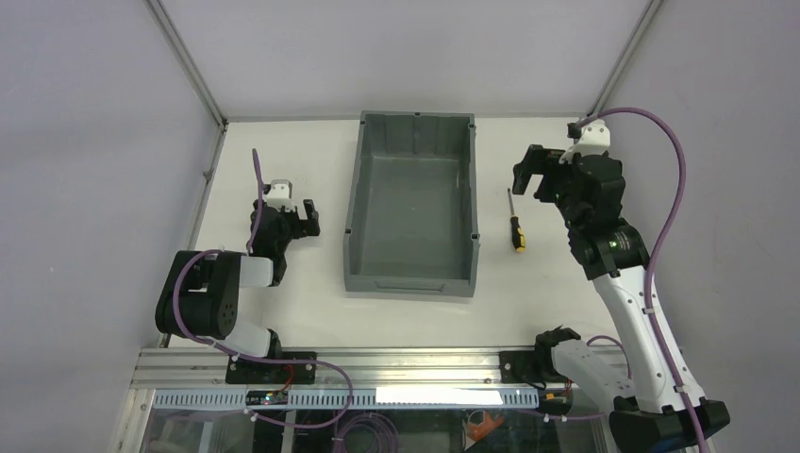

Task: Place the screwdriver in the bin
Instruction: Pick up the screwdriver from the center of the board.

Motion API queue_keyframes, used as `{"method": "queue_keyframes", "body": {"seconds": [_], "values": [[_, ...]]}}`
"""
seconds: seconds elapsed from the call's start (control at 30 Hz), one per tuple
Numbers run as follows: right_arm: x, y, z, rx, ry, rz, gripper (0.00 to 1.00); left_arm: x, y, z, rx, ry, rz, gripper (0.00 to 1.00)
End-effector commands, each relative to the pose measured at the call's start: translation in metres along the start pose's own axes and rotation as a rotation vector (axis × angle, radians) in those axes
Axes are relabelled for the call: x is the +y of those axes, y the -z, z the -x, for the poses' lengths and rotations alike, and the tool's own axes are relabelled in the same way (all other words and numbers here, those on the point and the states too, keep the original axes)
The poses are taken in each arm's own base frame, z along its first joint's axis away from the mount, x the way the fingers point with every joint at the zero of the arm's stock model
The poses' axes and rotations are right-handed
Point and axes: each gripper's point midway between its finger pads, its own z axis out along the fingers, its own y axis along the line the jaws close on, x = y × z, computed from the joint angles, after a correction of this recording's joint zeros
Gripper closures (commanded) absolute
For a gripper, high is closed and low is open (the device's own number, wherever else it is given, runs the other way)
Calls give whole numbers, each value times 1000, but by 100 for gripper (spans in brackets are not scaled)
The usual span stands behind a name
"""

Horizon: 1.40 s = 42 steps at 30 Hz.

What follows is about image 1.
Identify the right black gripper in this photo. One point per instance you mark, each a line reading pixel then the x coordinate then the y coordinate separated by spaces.
pixel 544 176

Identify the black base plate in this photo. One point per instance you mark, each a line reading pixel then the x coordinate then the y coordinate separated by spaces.
pixel 270 370
pixel 528 367

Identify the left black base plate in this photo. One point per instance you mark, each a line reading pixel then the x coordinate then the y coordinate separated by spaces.
pixel 270 370

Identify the orange object under table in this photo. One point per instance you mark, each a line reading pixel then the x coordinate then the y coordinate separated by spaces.
pixel 479 424

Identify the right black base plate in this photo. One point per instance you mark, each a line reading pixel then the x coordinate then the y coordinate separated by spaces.
pixel 528 367

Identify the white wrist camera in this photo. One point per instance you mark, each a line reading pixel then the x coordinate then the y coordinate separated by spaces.
pixel 277 195
pixel 590 137

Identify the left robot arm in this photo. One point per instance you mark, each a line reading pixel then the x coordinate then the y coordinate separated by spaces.
pixel 200 297

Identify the aluminium frame rail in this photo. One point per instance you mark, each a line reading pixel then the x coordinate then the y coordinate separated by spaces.
pixel 199 367

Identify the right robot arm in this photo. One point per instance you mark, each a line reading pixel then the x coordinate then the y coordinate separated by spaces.
pixel 660 407

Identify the grey plastic bin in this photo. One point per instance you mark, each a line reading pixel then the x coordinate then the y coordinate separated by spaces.
pixel 412 224

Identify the black yellow handled screwdriver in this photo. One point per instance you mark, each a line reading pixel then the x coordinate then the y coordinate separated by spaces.
pixel 516 233

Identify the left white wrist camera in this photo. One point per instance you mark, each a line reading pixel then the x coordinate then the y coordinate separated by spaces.
pixel 277 195

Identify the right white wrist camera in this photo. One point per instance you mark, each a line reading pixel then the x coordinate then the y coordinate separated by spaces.
pixel 590 137

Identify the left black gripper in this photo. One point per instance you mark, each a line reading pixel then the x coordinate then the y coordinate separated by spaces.
pixel 299 223

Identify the white slotted cable duct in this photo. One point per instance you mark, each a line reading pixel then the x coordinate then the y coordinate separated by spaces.
pixel 379 398

